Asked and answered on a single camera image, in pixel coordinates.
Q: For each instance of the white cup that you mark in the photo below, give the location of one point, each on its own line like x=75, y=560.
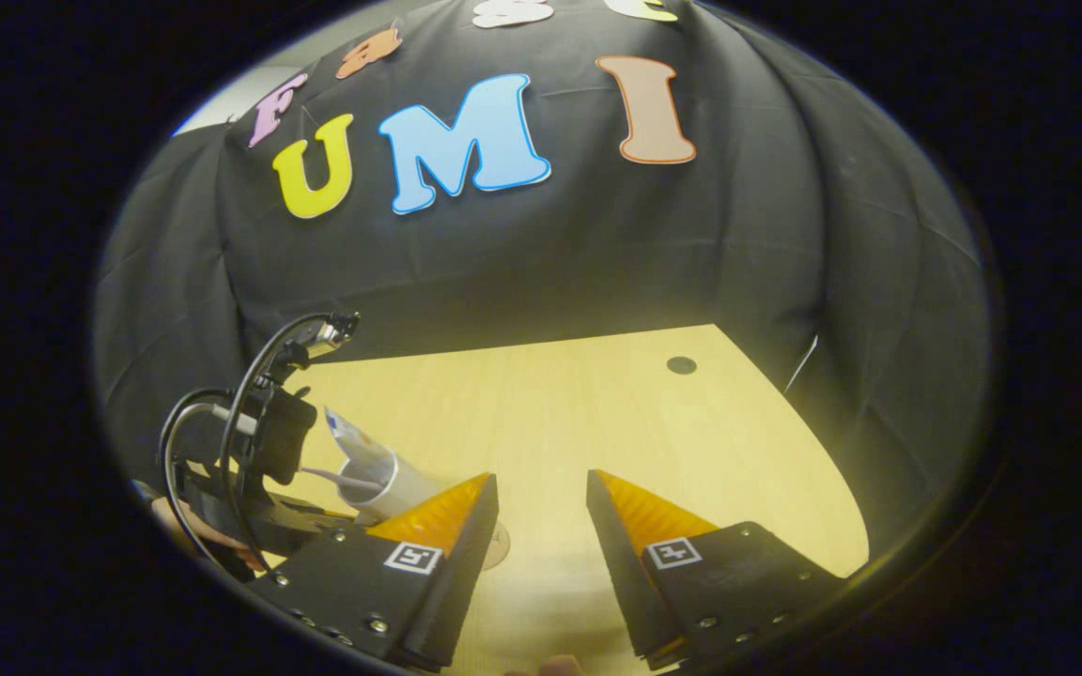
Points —
x=405, y=483

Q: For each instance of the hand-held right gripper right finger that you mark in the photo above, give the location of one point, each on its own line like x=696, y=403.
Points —
x=616, y=573

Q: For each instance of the wooden desktop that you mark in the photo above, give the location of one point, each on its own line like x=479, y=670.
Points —
x=597, y=422

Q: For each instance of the white toothpaste tube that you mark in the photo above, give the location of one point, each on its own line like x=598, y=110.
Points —
x=353, y=437

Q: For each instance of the black backdrop cloth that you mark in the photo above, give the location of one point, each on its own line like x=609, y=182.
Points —
x=597, y=244

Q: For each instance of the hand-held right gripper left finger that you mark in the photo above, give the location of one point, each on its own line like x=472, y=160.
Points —
x=466, y=573

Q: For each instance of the white toothbrush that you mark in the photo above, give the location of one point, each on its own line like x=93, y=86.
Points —
x=339, y=479

